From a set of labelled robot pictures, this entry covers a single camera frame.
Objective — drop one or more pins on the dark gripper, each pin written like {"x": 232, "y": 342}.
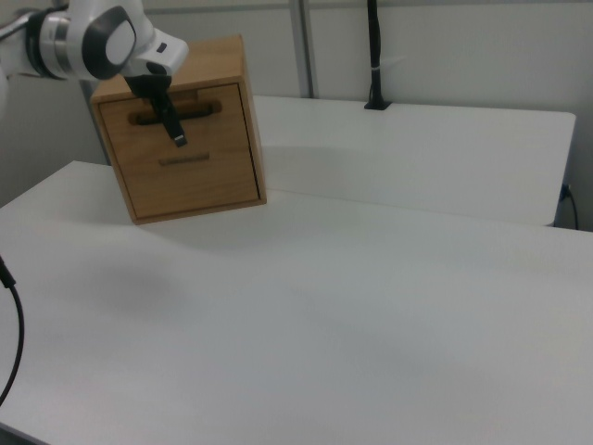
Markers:
{"x": 148, "y": 84}

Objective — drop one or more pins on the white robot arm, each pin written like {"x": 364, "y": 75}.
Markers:
{"x": 111, "y": 46}

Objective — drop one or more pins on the wooden drawer cabinet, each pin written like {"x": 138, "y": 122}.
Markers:
{"x": 218, "y": 65}

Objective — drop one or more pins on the wooden drawer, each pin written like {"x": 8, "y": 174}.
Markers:
{"x": 194, "y": 185}

